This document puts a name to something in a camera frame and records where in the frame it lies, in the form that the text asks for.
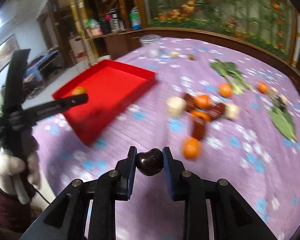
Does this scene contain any mandarin orange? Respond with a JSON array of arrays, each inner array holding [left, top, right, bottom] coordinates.
[[182, 137, 201, 159]]

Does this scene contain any long red date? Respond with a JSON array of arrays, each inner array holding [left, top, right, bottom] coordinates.
[[192, 117, 206, 140]]

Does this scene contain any white sugarcane piece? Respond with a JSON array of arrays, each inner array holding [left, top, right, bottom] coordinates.
[[224, 103, 239, 120], [167, 96, 186, 119]]

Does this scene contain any small red date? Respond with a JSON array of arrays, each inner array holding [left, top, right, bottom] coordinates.
[[183, 93, 197, 113]]

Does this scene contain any white gloved left hand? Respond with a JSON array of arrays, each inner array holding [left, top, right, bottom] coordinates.
[[0, 148, 41, 204]]

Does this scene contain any red tray box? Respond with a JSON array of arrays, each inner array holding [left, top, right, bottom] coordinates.
[[52, 60, 157, 146]]

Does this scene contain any purple floral tablecloth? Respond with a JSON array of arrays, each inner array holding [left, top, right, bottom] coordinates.
[[34, 38, 300, 239]]

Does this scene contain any large green leaf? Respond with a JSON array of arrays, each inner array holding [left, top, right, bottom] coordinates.
[[267, 93, 297, 142]]

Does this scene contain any black thermos jug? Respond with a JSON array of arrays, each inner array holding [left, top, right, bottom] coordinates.
[[109, 8, 120, 32]]

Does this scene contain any bok choy stalk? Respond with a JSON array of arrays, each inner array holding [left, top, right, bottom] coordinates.
[[210, 59, 252, 95]]

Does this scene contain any dark fruit on leaf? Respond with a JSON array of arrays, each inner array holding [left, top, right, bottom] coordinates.
[[277, 94, 288, 111]]

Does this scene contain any small green olive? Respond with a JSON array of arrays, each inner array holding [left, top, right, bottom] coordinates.
[[188, 54, 196, 61]]

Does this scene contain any small white piece near cup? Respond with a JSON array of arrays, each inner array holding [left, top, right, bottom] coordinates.
[[171, 51, 179, 59]]

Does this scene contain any clear plastic cup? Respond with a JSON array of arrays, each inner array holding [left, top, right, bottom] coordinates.
[[139, 35, 161, 59]]

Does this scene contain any green label water bottle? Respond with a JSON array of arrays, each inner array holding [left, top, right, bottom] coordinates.
[[129, 7, 142, 30]]

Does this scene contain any framed wall painting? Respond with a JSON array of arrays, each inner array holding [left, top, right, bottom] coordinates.
[[0, 34, 19, 71]]

